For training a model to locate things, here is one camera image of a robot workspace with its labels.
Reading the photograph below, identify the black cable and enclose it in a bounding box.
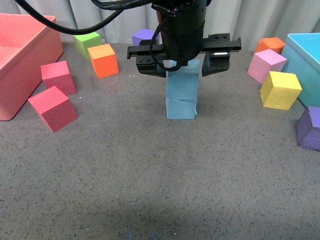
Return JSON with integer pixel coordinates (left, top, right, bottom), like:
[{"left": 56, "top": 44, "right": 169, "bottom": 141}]
[{"left": 14, "top": 0, "right": 156, "bottom": 36}]

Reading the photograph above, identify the orange foam block by bin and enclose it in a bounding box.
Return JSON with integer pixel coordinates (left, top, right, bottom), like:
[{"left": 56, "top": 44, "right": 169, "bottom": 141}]
[{"left": 254, "top": 37, "right": 285, "bottom": 55}]

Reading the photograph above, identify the pink foam block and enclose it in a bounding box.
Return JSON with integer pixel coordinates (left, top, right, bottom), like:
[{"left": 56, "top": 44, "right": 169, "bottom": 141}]
[{"left": 247, "top": 49, "right": 287, "bottom": 84}]

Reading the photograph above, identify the light blue foam block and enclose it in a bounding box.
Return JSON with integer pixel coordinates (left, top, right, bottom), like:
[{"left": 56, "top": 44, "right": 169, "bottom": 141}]
[
  {"left": 165, "top": 59, "right": 200, "bottom": 100},
  {"left": 165, "top": 97, "right": 198, "bottom": 120}
]

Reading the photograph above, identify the dark red foam block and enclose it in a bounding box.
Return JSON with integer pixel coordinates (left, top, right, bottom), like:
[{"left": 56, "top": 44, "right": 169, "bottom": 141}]
[{"left": 40, "top": 60, "right": 77, "bottom": 96}]

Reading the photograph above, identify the green foam block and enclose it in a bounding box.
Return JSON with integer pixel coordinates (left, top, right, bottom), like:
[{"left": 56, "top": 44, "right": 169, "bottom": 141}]
[{"left": 73, "top": 32, "right": 102, "bottom": 60}]

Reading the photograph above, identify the purple foam block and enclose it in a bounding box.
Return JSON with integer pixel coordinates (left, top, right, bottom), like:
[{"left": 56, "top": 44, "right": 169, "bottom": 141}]
[{"left": 131, "top": 28, "right": 155, "bottom": 46}]

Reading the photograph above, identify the pink plastic bin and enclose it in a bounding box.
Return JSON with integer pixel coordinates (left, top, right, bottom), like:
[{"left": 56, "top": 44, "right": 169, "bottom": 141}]
[{"left": 0, "top": 13, "right": 64, "bottom": 121}]

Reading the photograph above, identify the yellow foam block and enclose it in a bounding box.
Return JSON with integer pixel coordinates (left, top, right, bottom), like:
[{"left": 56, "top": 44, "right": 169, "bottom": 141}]
[{"left": 259, "top": 71, "right": 302, "bottom": 110}]

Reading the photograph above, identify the cyan plastic bin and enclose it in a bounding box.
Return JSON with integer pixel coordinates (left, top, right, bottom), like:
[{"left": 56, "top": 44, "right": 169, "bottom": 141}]
[{"left": 281, "top": 32, "right": 320, "bottom": 107}]

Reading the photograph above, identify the violet foam block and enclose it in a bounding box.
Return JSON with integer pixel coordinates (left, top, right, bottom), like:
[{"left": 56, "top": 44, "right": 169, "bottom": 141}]
[{"left": 295, "top": 106, "right": 320, "bottom": 151}]

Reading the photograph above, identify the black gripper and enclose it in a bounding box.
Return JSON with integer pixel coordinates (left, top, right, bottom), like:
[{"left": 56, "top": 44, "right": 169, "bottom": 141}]
[{"left": 127, "top": 0, "right": 242, "bottom": 78}]

